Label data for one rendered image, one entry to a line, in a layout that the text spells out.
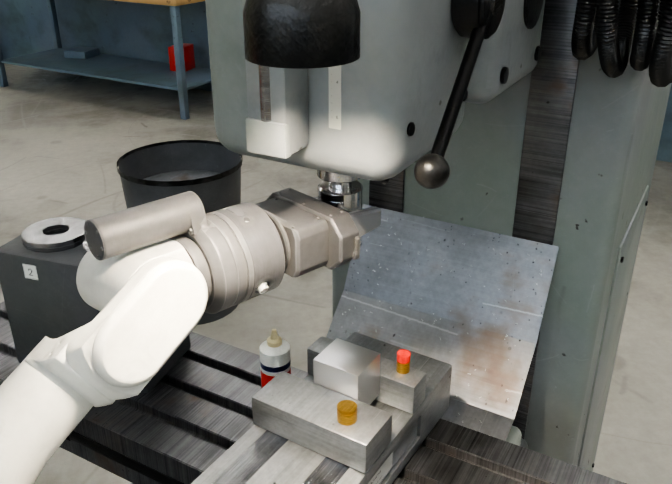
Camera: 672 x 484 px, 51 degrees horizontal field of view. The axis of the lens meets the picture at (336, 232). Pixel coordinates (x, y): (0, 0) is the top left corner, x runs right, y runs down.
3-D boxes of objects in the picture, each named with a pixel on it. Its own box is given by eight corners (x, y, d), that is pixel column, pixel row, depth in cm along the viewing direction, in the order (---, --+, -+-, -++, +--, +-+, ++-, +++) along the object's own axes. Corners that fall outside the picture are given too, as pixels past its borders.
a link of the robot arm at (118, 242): (258, 313, 63) (143, 363, 56) (194, 290, 71) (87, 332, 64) (237, 190, 60) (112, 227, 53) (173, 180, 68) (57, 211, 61)
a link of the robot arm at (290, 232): (362, 200, 67) (260, 236, 59) (359, 289, 71) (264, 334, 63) (278, 166, 75) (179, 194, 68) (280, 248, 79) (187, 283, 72)
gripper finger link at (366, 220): (375, 228, 76) (332, 245, 72) (376, 201, 74) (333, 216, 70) (386, 233, 75) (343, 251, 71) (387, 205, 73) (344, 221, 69)
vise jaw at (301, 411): (365, 475, 75) (366, 445, 73) (252, 424, 82) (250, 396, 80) (392, 441, 79) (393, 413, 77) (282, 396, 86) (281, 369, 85)
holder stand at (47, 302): (148, 395, 97) (130, 266, 89) (17, 364, 104) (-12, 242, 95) (191, 347, 108) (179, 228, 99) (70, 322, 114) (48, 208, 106)
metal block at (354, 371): (357, 419, 81) (358, 376, 78) (313, 401, 84) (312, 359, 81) (379, 394, 85) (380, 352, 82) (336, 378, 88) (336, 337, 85)
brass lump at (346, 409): (350, 428, 75) (350, 415, 74) (332, 421, 76) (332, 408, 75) (360, 417, 77) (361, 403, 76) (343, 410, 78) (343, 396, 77)
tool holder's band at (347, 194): (367, 188, 75) (367, 179, 75) (357, 204, 71) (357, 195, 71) (324, 183, 76) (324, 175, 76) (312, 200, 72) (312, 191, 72)
